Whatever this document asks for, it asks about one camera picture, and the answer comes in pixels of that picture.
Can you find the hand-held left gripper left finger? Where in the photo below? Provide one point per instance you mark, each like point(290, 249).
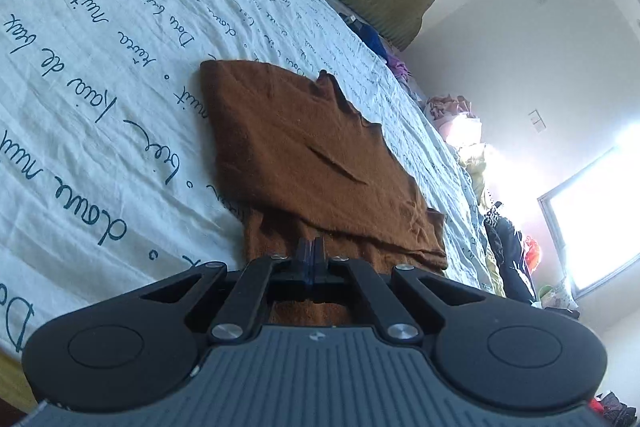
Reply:
point(304, 257)

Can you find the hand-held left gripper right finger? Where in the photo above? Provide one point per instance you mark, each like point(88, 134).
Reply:
point(318, 257)

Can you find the brown sweater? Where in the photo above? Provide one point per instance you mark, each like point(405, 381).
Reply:
point(300, 147)

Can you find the red and dark clothes pile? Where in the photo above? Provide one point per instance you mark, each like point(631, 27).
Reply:
point(612, 407)

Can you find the pale yellow cloth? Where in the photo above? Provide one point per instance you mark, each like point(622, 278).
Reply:
point(475, 167)

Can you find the dark hanging clothing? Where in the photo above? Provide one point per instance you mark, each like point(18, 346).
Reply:
point(510, 257)

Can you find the pink cloth pile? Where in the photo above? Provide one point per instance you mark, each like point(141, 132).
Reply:
point(445, 107)

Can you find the purple cloth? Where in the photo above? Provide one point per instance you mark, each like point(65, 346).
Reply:
point(398, 68)

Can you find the red cloth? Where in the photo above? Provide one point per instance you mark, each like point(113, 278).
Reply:
point(532, 252)

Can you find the blue cloth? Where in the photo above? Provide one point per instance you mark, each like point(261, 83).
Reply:
point(372, 39)

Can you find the bright window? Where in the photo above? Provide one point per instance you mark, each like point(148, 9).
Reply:
point(595, 217)

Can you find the white script-printed bed sheet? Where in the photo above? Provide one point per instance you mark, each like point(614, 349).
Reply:
point(100, 57)

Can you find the white wall switch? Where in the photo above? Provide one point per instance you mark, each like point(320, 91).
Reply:
point(536, 121)

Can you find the wooden bed frame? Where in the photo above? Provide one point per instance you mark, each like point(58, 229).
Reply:
point(12, 377)

